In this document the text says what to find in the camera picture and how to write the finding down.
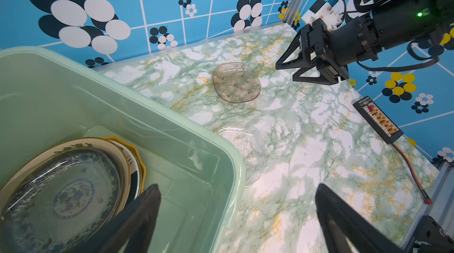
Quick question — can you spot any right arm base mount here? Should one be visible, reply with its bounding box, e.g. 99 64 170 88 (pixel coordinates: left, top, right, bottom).
404 215 454 253

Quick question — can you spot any yellow dotted plate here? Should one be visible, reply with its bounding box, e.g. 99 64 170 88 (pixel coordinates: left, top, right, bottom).
104 136 147 193

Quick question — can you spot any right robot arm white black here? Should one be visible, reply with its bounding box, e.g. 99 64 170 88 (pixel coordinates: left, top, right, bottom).
275 0 454 85

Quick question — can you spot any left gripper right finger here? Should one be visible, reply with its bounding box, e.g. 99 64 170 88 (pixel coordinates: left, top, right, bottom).
315 183 403 253

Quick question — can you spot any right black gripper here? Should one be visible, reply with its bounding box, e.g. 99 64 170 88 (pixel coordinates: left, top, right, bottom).
275 17 350 86

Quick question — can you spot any black battery charger box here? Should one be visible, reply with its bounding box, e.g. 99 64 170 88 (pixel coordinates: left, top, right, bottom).
353 97 404 144

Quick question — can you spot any white plate striped green rim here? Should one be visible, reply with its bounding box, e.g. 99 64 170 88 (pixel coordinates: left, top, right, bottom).
110 140 141 204

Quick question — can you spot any beige bowl plate with leaves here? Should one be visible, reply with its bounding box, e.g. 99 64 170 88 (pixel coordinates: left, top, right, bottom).
1 137 131 214

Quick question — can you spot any light green plastic bin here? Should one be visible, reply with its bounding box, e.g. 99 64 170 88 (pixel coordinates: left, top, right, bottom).
1 47 245 253

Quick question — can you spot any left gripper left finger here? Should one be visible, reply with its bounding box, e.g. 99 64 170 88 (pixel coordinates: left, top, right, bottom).
72 184 162 253

